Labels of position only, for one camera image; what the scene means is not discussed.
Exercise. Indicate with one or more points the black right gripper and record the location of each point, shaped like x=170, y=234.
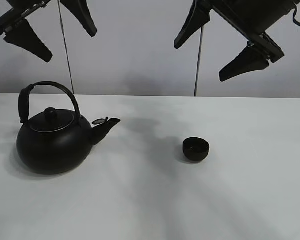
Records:
x=249, y=17

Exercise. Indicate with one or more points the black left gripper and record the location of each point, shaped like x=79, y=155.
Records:
x=19, y=32

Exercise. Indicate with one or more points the small black teacup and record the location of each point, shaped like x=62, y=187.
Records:
x=195, y=149

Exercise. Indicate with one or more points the black round teapot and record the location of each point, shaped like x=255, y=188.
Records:
x=56, y=141

